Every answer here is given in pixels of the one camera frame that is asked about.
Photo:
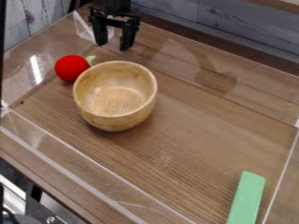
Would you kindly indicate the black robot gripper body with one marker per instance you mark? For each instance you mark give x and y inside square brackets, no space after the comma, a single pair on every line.
[114,13]

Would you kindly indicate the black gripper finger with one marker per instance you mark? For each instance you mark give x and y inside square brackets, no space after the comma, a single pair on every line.
[100,31]
[127,38]

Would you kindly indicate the red felt ball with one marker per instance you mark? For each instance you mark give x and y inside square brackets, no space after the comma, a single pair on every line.
[71,65]

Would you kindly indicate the light wooden bowl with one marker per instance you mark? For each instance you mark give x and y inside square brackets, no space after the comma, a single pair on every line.
[115,95]

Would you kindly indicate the green tape strip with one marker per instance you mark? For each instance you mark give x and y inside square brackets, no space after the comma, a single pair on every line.
[243,212]

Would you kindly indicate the clear acrylic tray enclosure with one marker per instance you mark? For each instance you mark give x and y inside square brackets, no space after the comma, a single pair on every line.
[223,121]

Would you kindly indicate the black table frame bracket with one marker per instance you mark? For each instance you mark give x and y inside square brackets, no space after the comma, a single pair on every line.
[36,210]

